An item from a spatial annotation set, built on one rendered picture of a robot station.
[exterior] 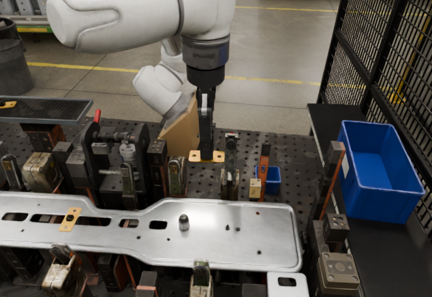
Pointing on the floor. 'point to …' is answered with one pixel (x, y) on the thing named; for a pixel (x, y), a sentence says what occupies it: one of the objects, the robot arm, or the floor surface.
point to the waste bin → (13, 61)
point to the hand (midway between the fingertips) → (206, 143)
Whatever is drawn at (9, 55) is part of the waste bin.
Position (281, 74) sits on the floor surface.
